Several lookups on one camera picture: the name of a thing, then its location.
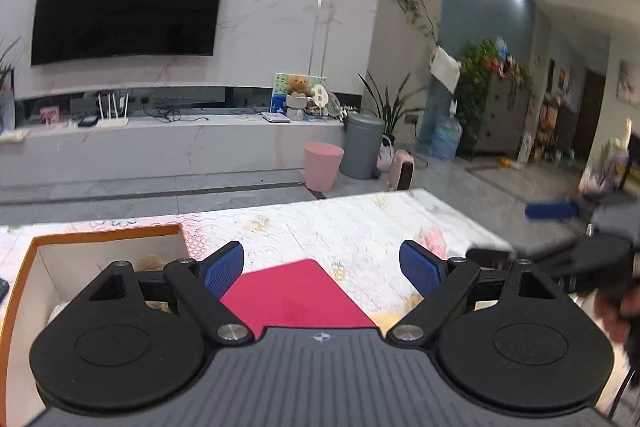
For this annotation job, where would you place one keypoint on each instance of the small pink heater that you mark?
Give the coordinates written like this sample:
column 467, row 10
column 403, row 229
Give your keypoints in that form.
column 402, row 172

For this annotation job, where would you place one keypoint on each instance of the red lidded plastic box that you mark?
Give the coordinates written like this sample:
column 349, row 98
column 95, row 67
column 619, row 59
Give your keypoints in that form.
column 295, row 297

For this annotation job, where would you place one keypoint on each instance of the black TV remote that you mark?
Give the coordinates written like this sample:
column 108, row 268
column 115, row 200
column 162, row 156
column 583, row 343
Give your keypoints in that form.
column 3, row 289

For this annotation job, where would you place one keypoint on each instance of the grey trash can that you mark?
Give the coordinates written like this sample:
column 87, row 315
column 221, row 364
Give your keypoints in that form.
column 362, row 147

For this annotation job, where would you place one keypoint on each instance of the white booklet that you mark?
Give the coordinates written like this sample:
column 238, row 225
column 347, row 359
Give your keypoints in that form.
column 276, row 118

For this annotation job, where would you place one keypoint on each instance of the orange cardboard box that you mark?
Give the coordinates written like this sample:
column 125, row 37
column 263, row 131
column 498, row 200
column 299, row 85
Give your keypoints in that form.
column 100, row 247

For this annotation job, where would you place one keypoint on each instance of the pink photo card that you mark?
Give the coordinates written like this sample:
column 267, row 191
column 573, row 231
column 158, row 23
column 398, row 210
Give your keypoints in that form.
column 49, row 114

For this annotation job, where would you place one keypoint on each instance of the black set-top box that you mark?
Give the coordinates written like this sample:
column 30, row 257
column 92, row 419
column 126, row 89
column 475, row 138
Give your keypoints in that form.
column 87, row 121

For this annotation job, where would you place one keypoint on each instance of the white tote bag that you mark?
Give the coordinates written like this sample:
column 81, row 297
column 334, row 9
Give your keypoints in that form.
column 445, row 69

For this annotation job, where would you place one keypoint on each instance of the unframed wall painting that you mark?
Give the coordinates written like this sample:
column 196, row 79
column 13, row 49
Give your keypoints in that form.
column 629, row 82

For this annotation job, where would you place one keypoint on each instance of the white router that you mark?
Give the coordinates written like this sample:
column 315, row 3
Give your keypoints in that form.
column 112, row 122

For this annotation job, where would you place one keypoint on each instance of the brown teddy bear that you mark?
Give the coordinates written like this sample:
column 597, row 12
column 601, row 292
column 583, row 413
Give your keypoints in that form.
column 299, row 84

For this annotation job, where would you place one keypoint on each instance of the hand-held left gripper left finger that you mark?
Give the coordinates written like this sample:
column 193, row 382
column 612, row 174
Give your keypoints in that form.
column 225, row 269

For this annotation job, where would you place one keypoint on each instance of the pink bin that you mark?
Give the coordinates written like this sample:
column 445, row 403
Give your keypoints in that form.
column 324, row 167

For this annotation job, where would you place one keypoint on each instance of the pink gift bag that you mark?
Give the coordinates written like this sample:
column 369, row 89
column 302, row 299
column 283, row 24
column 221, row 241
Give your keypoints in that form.
column 385, row 157

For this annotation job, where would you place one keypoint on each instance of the yellow papers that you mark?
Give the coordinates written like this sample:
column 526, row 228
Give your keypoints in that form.
column 15, row 135

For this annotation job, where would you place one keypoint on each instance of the grey marble TV console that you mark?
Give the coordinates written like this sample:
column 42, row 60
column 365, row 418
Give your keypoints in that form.
column 175, row 147

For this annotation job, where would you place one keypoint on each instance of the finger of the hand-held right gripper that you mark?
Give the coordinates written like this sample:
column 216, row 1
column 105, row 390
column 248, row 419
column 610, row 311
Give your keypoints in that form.
column 550, row 210
column 495, row 256

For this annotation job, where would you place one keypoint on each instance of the printed tablecloth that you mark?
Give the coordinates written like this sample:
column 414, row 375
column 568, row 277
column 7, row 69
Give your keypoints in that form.
column 350, row 227

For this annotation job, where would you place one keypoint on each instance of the green picture board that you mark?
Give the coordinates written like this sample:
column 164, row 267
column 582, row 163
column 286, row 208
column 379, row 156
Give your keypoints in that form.
column 280, row 82

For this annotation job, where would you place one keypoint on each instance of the blue water jug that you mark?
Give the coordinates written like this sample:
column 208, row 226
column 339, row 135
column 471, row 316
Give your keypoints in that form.
column 445, row 139

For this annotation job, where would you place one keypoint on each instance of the white round fan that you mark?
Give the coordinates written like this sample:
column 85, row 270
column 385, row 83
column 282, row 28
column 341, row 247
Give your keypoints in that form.
column 321, row 97

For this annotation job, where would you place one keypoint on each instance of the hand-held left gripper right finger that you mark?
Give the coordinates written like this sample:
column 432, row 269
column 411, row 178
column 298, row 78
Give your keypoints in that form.
column 420, row 269

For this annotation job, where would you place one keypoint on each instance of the hanging vine plant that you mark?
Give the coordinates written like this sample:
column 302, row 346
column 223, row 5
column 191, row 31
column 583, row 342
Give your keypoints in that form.
column 412, row 4

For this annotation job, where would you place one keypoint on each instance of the person's right hand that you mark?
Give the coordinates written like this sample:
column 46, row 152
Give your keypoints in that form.
column 615, row 317

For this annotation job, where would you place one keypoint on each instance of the grey dresser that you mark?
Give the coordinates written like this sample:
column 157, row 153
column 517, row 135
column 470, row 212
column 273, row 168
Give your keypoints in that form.
column 500, row 112

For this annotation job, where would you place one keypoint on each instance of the leafy green plant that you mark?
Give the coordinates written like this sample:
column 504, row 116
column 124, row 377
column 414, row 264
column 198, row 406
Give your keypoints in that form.
column 475, row 72

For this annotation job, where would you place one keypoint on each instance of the wall television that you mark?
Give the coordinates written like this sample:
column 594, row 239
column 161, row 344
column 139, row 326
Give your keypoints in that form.
column 125, row 2

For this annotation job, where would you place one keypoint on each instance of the long-leaf potted plant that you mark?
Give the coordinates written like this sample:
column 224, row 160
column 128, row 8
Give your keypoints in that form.
column 395, row 112

